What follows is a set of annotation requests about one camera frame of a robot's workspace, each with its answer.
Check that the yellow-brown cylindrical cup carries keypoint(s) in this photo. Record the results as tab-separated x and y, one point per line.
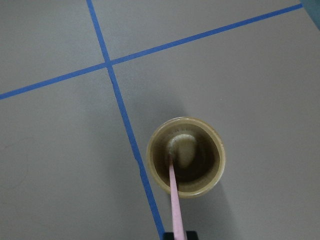
197	152

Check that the pink chopstick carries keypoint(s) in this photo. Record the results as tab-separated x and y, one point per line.
177	222

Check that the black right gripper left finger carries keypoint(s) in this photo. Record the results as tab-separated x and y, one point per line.
168	236

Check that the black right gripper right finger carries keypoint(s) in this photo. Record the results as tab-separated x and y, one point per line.
191	235

